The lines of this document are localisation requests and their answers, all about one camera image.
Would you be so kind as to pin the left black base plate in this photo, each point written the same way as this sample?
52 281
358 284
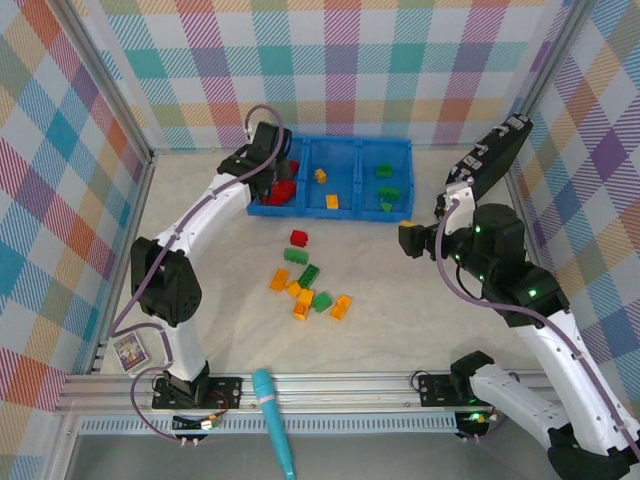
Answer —
225 392

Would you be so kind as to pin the small green lego brick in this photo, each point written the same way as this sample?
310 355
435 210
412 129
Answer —
386 206

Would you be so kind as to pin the right black controller board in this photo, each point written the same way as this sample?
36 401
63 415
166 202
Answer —
475 420

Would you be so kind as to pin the left black controller board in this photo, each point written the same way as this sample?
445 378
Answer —
195 422

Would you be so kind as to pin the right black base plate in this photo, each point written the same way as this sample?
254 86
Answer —
435 392

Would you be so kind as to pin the long green lego brick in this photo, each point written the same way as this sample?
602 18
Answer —
309 275
296 256

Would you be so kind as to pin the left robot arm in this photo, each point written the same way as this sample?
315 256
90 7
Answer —
180 345

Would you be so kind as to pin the small red lego brick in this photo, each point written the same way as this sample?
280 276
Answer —
299 238
294 166

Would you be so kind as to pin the left aluminium corner post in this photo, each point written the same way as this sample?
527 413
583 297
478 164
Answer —
100 75

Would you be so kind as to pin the aluminium corner post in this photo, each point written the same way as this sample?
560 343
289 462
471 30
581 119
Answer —
100 75
555 60

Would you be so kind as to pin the left aluminium side rail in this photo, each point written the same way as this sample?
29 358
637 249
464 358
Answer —
140 200

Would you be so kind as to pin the long yellow-orange lego brick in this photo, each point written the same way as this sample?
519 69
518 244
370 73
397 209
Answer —
279 279
341 307

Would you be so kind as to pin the long aluminium base rail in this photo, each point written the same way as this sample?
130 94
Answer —
350 392

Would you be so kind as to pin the black controller board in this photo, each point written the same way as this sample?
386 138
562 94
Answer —
195 422
475 420

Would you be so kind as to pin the teal marker pen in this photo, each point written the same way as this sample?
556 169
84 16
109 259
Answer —
272 420

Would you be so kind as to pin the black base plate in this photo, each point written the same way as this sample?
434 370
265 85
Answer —
225 392
435 392

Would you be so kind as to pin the black hard case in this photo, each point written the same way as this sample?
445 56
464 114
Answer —
495 155

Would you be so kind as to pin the right aluminium side rail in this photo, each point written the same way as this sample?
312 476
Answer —
515 192

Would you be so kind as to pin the small yellow-orange lego brick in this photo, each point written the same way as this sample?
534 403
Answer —
320 175
293 288
305 297
301 311

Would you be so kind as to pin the blue three-compartment plastic bin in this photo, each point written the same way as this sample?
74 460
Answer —
350 212

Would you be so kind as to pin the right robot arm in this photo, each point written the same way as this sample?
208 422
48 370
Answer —
550 350

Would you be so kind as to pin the aluminium side rail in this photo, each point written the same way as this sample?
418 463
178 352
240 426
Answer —
515 192
140 200

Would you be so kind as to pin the right aluminium corner post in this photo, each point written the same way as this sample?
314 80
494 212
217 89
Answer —
555 60

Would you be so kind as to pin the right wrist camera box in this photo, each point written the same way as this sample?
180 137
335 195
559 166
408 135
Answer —
455 205

